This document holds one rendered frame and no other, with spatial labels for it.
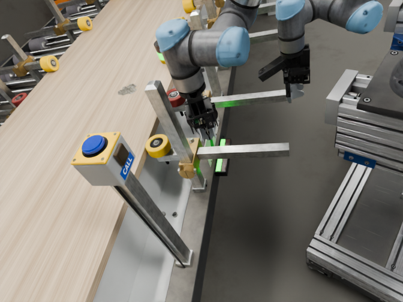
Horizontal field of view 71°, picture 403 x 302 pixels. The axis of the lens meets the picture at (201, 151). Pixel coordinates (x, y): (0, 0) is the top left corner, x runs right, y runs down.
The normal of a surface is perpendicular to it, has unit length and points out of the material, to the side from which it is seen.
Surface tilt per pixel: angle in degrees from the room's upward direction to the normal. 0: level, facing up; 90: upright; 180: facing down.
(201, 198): 0
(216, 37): 30
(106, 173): 90
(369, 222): 0
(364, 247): 0
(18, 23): 90
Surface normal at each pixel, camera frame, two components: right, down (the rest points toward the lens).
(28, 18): 0.76, 0.33
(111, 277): 0.95, -0.04
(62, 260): -0.26, -0.65
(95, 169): -0.17, 0.76
